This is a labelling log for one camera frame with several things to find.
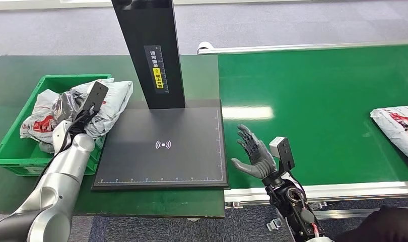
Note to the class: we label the aluminium conveyor frame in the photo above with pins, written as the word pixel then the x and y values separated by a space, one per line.
pixel 250 195

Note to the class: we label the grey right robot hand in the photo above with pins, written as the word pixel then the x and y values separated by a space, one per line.
pixel 259 160

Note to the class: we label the silver conveyor bracket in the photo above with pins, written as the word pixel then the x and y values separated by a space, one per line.
pixel 274 224

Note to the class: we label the black inbound scanner machine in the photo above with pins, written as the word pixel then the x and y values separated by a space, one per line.
pixel 157 167

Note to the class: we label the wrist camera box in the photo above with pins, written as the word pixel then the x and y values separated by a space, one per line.
pixel 284 153
pixel 95 95

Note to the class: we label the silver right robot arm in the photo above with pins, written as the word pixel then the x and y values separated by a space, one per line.
pixel 290 203

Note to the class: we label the dark green table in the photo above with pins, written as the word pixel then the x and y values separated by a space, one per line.
pixel 23 66

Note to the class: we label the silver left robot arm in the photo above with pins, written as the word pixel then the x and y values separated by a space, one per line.
pixel 57 187

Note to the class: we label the white package with red print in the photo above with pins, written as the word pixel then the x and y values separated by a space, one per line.
pixel 397 130
pixel 119 97

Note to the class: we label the black fabric cover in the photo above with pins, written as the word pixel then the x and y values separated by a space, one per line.
pixel 384 227

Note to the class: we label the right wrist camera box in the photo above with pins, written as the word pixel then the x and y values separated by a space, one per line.
pixel 284 153

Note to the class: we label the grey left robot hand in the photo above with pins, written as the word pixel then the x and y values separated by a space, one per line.
pixel 69 107

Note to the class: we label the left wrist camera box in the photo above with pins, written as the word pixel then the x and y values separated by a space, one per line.
pixel 95 95

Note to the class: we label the green conveyor belt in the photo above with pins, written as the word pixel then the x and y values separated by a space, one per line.
pixel 324 83

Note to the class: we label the green plastic delivery crate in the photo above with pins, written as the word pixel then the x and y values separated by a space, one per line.
pixel 10 157

